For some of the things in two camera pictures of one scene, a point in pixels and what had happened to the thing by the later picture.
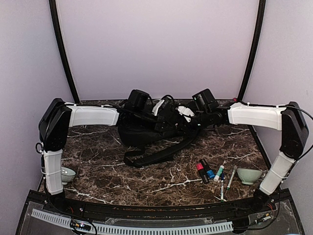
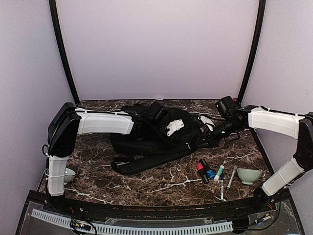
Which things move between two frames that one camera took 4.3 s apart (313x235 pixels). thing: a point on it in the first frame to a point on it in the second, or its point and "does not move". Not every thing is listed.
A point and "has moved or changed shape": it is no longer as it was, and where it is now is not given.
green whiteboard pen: x=231 y=178 does not move
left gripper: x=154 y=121 to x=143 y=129
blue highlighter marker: x=210 y=173 does not move
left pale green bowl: x=67 y=175 does not move
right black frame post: x=261 y=11 does not move
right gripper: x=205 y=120 to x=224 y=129
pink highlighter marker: x=200 y=168 does not move
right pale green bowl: x=248 y=176 does not move
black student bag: x=173 y=126 has moved or changed shape
